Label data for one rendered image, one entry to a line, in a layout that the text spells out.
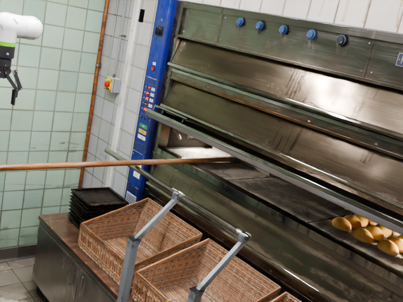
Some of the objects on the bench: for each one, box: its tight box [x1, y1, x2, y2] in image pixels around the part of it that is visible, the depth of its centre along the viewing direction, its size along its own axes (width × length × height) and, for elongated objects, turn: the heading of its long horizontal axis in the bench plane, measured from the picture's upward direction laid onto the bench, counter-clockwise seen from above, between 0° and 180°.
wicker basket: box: [131, 238, 281, 302], centre depth 244 cm, size 49×56×28 cm
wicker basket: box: [77, 198, 203, 292], centre depth 287 cm, size 49×56×28 cm
